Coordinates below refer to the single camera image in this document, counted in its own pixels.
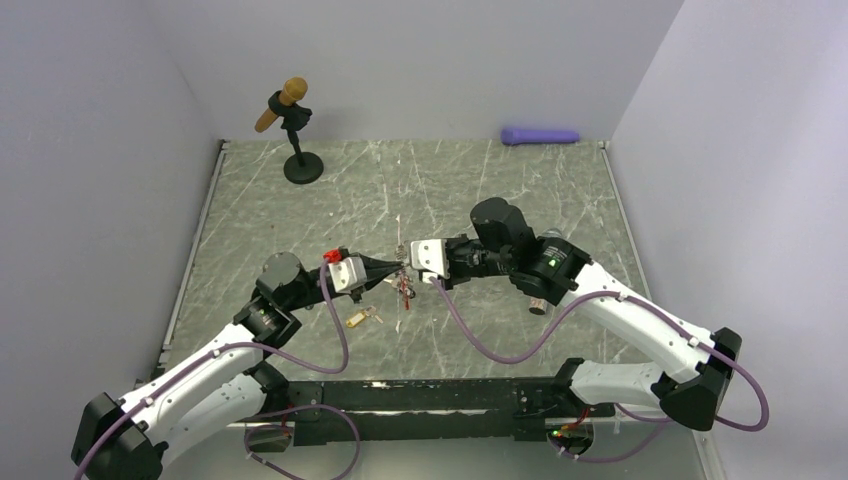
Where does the red handled metal keyring holder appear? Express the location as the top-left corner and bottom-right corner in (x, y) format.
(391, 244), (416, 311)

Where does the yellow tagged key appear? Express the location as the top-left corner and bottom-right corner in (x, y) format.
(345, 306), (384, 328)

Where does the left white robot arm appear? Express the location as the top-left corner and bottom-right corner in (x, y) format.
(71, 248), (405, 479)

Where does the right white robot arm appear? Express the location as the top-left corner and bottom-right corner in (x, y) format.
(412, 197), (742, 431)

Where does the black microphone stand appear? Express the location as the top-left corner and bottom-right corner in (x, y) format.
(283, 130), (324, 185)

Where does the purple cylinder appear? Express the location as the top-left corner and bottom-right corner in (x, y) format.
(500, 127), (581, 146)

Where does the brown microphone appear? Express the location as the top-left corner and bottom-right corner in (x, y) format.
(254, 77), (312, 133)

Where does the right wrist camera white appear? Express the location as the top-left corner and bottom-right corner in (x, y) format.
(409, 239), (450, 283)

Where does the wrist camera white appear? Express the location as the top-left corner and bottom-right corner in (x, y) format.
(323, 248), (368, 294)
(409, 239), (450, 283)

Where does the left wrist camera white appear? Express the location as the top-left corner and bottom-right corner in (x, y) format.
(323, 248), (368, 294)

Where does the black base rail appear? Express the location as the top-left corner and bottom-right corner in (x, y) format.
(249, 377), (615, 446)

